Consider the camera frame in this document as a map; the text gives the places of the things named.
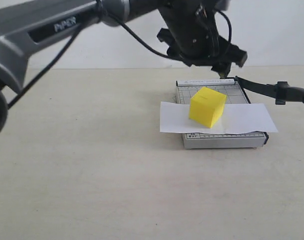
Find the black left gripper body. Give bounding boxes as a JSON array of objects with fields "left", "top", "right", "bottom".
[{"left": 158, "top": 0, "right": 232, "bottom": 65}]

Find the yellow cube block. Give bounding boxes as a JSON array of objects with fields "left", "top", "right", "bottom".
[{"left": 189, "top": 87, "right": 227, "bottom": 128}]

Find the black cutter blade arm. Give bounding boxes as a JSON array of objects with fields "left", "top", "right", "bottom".
[{"left": 225, "top": 76, "right": 304, "bottom": 105}]

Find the white paper sheet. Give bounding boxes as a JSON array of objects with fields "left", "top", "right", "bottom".
[{"left": 159, "top": 101, "right": 278, "bottom": 135}]

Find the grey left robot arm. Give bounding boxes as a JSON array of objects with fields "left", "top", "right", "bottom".
[{"left": 0, "top": 0, "right": 248, "bottom": 132}]

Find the grey paper cutter base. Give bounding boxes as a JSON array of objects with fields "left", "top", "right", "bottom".
[{"left": 176, "top": 77, "right": 269, "bottom": 149}]

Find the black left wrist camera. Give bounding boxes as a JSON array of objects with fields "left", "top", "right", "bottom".
[{"left": 214, "top": 0, "right": 231, "bottom": 12}]

